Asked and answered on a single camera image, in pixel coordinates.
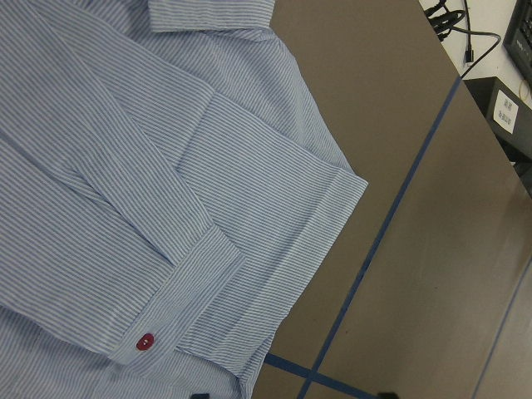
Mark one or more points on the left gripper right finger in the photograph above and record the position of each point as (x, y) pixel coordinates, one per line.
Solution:
(387, 395)

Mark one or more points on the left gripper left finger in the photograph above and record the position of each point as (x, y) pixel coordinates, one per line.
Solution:
(200, 396)

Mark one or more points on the blue white striped shirt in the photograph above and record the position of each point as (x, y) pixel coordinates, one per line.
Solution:
(168, 190)

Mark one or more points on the black box with label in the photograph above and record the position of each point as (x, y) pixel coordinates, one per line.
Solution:
(508, 116)

